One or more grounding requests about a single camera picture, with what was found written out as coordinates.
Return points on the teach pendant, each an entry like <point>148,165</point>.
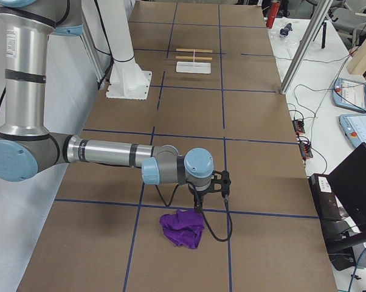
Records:
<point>354,127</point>
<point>350,94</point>

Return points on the upper teach pendant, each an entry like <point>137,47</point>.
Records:
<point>350,94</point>

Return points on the black computer box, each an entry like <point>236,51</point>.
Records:
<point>324,199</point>

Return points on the front wooden rack rod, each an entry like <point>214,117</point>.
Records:
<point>193,58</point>

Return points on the lower teach pendant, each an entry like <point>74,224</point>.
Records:
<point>354,127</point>

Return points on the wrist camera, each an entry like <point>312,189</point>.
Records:
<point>221,183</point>

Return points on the orange power strip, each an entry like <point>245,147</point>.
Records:
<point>298,125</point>
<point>305,150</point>

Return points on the upper orange power strip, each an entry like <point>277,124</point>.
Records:
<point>298,125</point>

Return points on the white towel rack base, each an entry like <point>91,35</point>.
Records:
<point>191,67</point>

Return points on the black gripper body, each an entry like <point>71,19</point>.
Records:
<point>199,194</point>

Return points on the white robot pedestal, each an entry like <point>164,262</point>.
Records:
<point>127,79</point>

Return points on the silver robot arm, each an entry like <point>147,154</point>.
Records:
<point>27,147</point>

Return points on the rear wooden rack rod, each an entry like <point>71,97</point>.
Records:
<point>208,51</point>

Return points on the wooden rack rod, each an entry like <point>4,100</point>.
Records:
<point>193,58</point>
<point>208,51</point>

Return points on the lower orange power strip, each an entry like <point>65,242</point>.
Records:
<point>305,150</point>

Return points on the aluminium frame post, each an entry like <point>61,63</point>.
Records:
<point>311,30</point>

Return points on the red cylinder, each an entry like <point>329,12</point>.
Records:
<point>272,13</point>

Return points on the purple towel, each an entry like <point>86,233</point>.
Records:
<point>184,228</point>

